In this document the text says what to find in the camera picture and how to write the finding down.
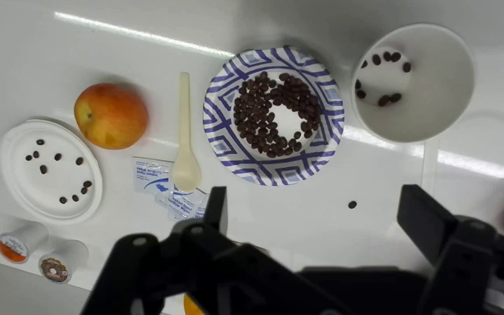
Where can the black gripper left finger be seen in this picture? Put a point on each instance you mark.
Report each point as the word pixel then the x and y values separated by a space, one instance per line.
pixel 165 274

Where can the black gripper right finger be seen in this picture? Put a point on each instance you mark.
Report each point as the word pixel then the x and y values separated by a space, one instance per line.
pixel 459 263

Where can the white paper plate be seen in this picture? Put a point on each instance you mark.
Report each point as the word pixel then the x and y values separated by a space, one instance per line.
pixel 51 186

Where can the blue patterned paper bowl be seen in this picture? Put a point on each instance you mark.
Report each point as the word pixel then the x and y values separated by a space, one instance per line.
pixel 223 129

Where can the patterned paper cup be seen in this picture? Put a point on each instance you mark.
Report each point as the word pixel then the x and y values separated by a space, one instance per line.
pixel 438 88

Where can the orange fruit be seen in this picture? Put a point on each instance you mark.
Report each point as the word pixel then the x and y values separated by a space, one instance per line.
pixel 193 307

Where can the blue white sugar packet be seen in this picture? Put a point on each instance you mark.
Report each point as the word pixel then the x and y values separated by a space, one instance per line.
pixel 149 176
pixel 191 204

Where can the cream plastic spoon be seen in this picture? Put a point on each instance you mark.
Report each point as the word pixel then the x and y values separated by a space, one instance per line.
pixel 186 169

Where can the loose coffee bean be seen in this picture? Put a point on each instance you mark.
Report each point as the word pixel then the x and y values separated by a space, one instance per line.
pixel 352 204

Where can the small white red containers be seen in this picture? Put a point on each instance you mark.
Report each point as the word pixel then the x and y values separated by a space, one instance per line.
pixel 16 246

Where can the red yellow apple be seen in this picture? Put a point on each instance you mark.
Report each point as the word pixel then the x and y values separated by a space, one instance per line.
pixel 111 116

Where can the coffee bean pile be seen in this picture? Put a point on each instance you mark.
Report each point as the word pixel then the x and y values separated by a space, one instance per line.
pixel 252 116

